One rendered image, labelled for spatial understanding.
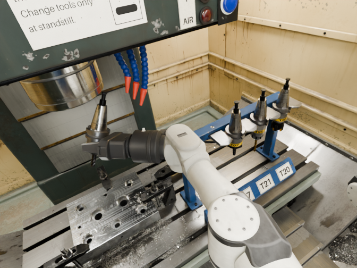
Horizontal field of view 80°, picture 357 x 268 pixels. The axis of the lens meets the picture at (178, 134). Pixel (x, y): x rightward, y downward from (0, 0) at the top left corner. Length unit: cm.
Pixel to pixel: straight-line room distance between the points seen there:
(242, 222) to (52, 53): 35
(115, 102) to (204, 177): 74
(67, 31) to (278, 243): 40
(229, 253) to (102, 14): 38
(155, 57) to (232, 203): 130
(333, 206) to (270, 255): 88
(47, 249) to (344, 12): 142
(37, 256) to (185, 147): 73
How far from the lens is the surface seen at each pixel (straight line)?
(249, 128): 74
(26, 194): 179
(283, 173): 101
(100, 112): 60
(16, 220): 168
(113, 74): 104
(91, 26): 34
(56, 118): 108
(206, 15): 40
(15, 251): 145
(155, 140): 54
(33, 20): 33
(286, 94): 83
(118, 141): 57
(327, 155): 131
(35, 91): 51
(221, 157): 108
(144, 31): 36
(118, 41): 35
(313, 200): 121
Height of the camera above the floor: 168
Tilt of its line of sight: 39 degrees down
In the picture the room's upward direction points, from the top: 8 degrees counter-clockwise
